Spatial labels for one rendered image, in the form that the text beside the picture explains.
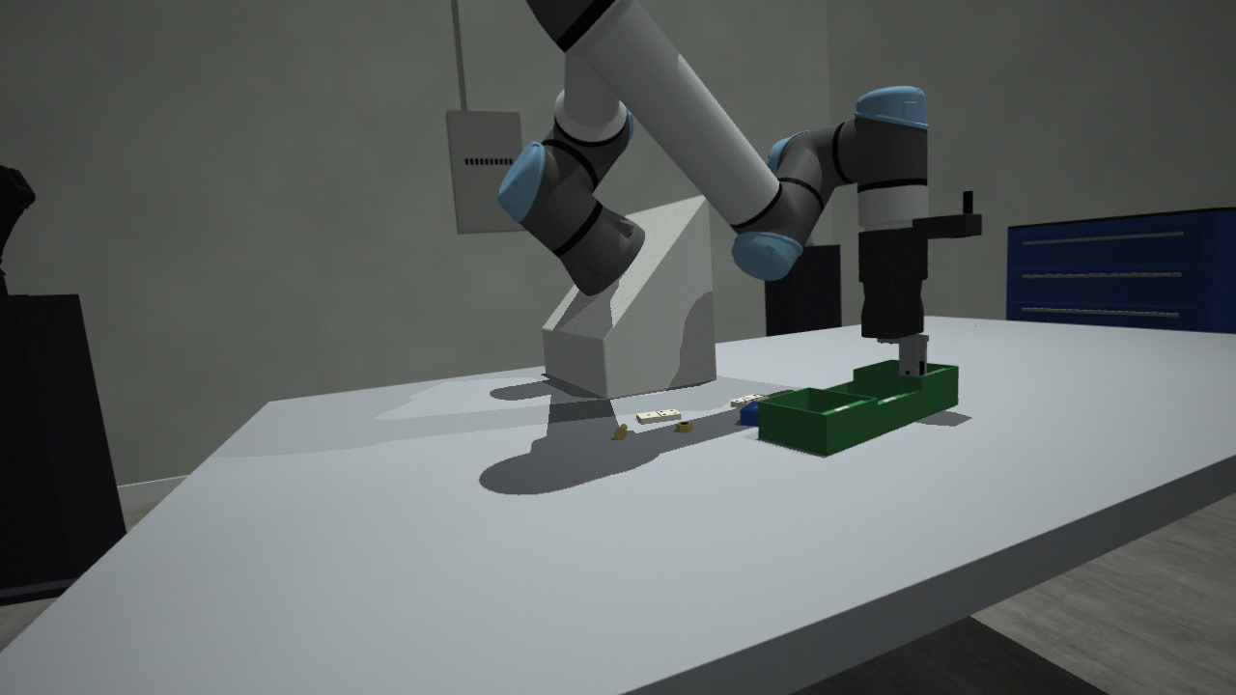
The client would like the green three-compartment bin rack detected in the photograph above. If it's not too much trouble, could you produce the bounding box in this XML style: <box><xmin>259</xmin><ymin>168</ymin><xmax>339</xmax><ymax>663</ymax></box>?
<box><xmin>758</xmin><ymin>359</ymin><xmax>959</xmax><ymax>458</ymax></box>

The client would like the blue 9v battery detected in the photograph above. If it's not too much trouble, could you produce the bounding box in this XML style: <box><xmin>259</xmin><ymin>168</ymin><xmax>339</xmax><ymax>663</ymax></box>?
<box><xmin>742</xmin><ymin>401</ymin><xmax>758</xmax><ymax>427</ymax></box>

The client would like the white domino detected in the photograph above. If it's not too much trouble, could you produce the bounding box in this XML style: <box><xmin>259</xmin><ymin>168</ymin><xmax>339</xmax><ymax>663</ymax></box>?
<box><xmin>637</xmin><ymin>409</ymin><xmax>682</xmax><ymax>425</ymax></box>
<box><xmin>730</xmin><ymin>394</ymin><xmax>770</xmax><ymax>408</ymax></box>

